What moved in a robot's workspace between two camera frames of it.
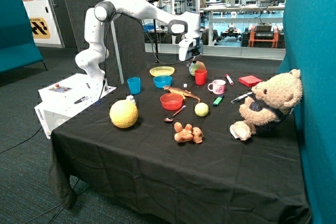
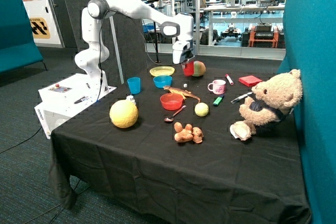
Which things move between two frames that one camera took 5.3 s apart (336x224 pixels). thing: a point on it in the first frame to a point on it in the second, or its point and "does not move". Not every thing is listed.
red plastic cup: [200, 76] to [188, 67]
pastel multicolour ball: [193, 66] does not move
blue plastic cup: [134, 84] does not move
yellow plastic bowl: [161, 71] does not move
